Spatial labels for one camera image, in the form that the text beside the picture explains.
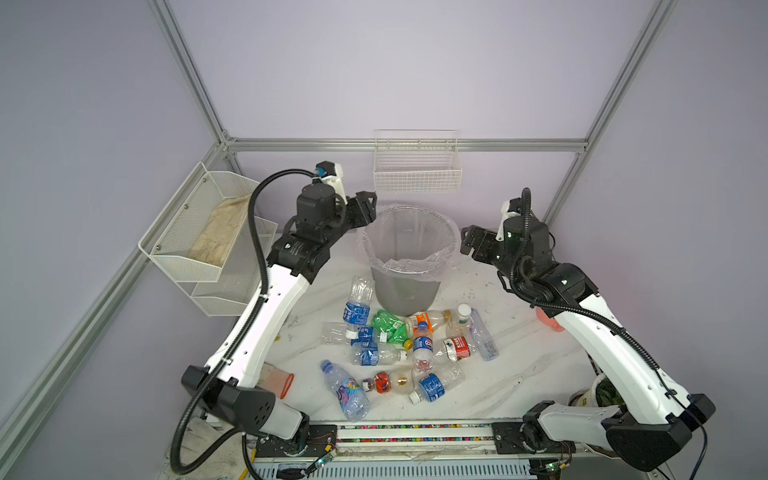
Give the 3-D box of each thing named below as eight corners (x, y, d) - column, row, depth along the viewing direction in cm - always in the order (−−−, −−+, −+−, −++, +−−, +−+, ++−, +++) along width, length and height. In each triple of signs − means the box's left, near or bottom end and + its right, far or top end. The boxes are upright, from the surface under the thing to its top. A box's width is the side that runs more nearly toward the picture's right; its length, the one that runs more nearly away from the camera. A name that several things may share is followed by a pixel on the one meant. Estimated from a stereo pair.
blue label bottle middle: (352, 369, 86) (349, 360, 80) (354, 348, 90) (351, 339, 84) (406, 369, 86) (407, 360, 81) (406, 348, 90) (407, 339, 84)
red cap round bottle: (374, 394, 82) (373, 390, 78) (375, 374, 85) (374, 369, 82) (414, 395, 82) (415, 390, 78) (414, 374, 85) (414, 369, 82)
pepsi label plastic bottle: (412, 375, 83) (414, 368, 79) (411, 340, 90) (412, 332, 86) (433, 375, 84) (435, 368, 79) (430, 340, 90) (432, 332, 86)
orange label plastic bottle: (412, 337, 92) (413, 333, 90) (408, 317, 96) (409, 314, 95) (454, 331, 93) (455, 328, 92) (449, 312, 98) (450, 309, 96)
